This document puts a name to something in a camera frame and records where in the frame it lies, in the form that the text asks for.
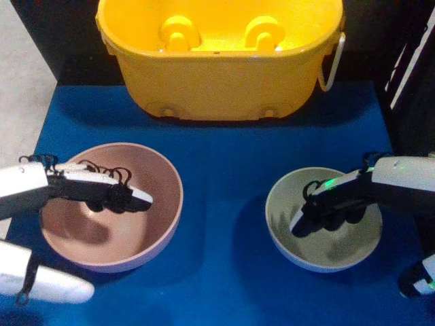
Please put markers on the blue table mat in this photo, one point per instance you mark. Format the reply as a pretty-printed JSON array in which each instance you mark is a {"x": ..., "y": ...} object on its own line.
[{"x": 217, "y": 190}]

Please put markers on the yellow plastic tub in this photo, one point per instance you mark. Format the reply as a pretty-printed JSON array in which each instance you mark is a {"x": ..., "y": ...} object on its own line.
[{"x": 221, "y": 81}]

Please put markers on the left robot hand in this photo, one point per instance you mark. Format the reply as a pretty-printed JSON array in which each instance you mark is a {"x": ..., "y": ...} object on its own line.
[{"x": 20, "y": 183}]

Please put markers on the large pink bowl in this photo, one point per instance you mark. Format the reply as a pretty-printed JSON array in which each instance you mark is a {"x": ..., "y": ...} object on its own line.
[{"x": 142, "y": 237}]

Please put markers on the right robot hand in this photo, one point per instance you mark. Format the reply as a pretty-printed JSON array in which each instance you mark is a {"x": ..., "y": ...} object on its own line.
[{"x": 401, "y": 176}]

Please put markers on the small pale green bowl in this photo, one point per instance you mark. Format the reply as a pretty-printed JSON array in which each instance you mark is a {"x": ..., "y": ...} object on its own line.
[{"x": 340, "y": 253}]

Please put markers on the black white striped frame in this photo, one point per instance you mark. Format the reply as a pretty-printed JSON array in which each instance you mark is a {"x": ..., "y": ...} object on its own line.
[{"x": 411, "y": 61}]

